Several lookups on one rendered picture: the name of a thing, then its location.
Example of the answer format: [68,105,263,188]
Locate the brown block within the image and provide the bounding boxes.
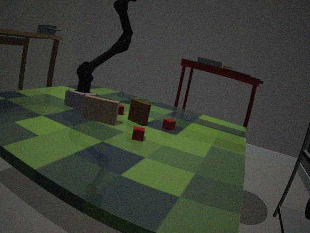
[128,99,151,126]

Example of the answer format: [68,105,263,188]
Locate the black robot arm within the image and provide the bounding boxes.
[75,0,137,93]

